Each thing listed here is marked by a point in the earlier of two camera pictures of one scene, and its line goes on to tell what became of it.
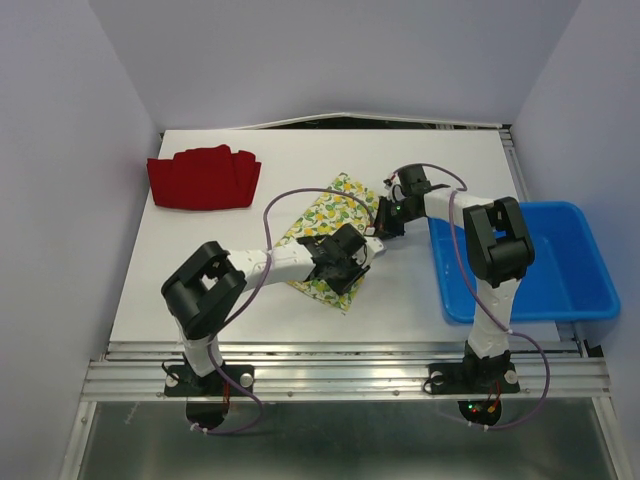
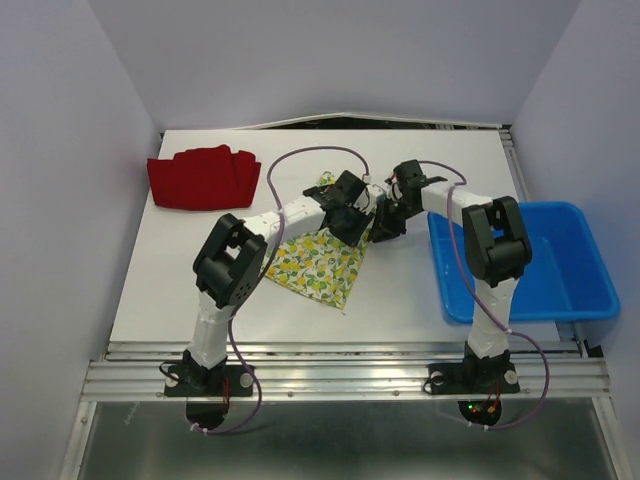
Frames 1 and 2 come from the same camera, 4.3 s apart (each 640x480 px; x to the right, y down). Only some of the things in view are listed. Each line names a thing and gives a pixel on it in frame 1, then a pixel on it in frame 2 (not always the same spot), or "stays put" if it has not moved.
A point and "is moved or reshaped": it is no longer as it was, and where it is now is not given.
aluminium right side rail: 507,144 stays put
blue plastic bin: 569,277 stays put
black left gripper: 342,287 → 353,236
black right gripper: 383,227 stays put
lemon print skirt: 345,201 is moved or reshaped
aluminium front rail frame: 347,370 stays put
